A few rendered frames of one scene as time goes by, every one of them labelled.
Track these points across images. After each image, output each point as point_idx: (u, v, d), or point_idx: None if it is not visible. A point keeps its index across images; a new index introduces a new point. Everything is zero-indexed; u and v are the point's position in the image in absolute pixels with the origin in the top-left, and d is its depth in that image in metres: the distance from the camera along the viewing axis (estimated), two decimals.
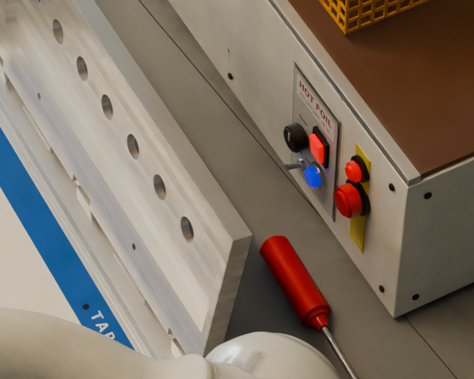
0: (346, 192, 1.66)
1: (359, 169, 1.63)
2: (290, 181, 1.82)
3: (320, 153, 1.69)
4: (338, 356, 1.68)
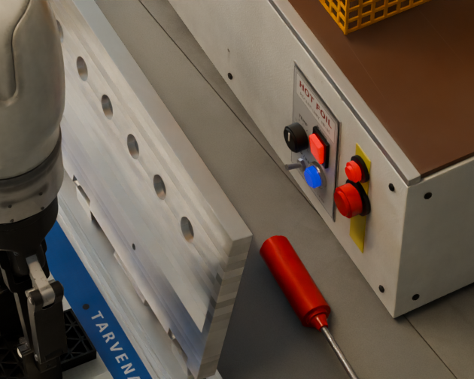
0: (346, 192, 1.66)
1: (359, 169, 1.63)
2: (290, 181, 1.82)
3: (320, 153, 1.69)
4: (338, 356, 1.68)
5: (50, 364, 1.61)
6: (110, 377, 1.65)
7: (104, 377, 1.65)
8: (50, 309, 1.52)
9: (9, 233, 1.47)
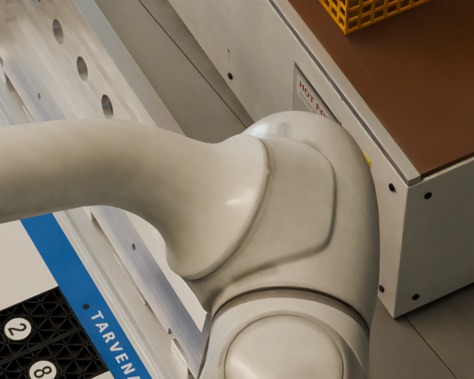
0: None
1: None
2: None
3: None
4: None
5: None
6: (110, 377, 1.65)
7: (105, 377, 1.65)
8: None
9: None
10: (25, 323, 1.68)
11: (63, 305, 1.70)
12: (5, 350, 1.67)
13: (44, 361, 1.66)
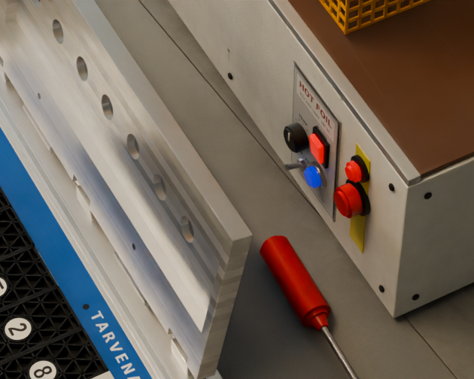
0: (346, 192, 1.66)
1: (359, 169, 1.63)
2: (290, 181, 1.82)
3: (320, 153, 1.69)
4: (338, 356, 1.68)
5: None
6: (110, 377, 1.65)
7: (105, 377, 1.65)
8: None
9: None
10: (25, 323, 1.68)
11: (63, 305, 1.70)
12: (5, 350, 1.67)
13: (44, 361, 1.66)
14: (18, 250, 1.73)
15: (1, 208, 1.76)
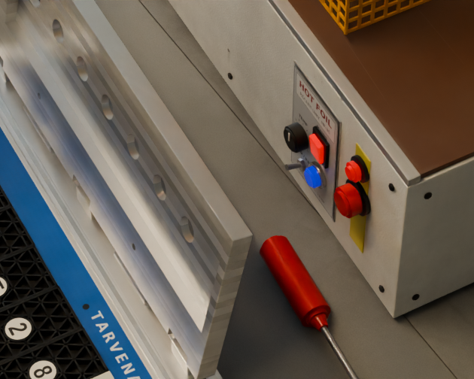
0: (346, 192, 1.66)
1: (359, 169, 1.63)
2: (290, 181, 1.82)
3: (320, 153, 1.69)
4: (338, 356, 1.68)
5: None
6: (110, 377, 1.65)
7: (105, 377, 1.65)
8: None
9: None
10: (25, 323, 1.68)
11: (64, 305, 1.70)
12: (5, 350, 1.67)
13: (44, 361, 1.66)
14: (19, 250, 1.73)
15: (1, 208, 1.76)
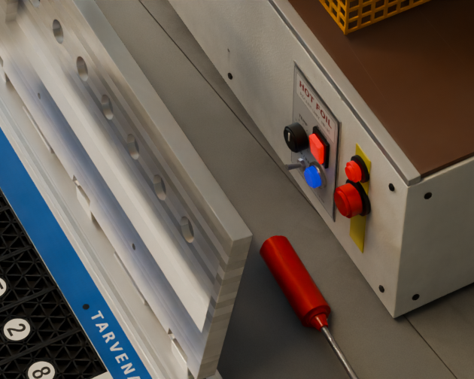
0: (346, 192, 1.66)
1: (359, 169, 1.63)
2: (290, 181, 1.82)
3: (320, 153, 1.69)
4: (338, 356, 1.68)
5: None
6: (109, 377, 1.65)
7: (104, 377, 1.65)
8: None
9: None
10: (24, 324, 1.68)
11: (62, 306, 1.70)
12: (4, 350, 1.67)
13: (42, 362, 1.66)
14: (16, 251, 1.73)
15: (0, 209, 1.76)
